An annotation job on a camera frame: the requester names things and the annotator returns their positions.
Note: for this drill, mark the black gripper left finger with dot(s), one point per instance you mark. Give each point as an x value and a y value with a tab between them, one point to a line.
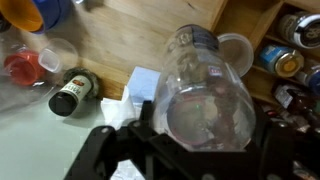
96	150

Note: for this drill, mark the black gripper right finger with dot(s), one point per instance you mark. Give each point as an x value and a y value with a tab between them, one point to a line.
278	150

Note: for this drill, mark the small black cap jar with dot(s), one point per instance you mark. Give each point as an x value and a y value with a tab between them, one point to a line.
71	93

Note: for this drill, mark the blue lid jar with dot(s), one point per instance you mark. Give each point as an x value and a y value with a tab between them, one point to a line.
313	80

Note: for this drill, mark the gold lid jar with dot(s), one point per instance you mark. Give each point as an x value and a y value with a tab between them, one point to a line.
283	61

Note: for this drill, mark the small clear plastic container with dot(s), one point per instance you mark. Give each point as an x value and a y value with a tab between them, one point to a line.
58	55

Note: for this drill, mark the round clear tupperware container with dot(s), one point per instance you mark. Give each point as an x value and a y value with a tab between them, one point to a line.
238	53

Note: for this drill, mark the red plastic container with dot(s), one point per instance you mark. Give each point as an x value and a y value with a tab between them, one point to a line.
23	68

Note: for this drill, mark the white lid dark jar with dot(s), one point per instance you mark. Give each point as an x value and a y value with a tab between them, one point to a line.
300	30

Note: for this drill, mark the black cap dark bottle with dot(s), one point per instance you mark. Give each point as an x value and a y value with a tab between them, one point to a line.
296	100

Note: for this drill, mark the clear plastic zip bag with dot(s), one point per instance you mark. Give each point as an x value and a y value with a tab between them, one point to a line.
20	98

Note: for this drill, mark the wooden organizer tray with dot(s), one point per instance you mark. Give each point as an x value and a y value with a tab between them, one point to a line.
246	16

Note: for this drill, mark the blue plastic cup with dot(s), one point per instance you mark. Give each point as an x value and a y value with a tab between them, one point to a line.
50	11

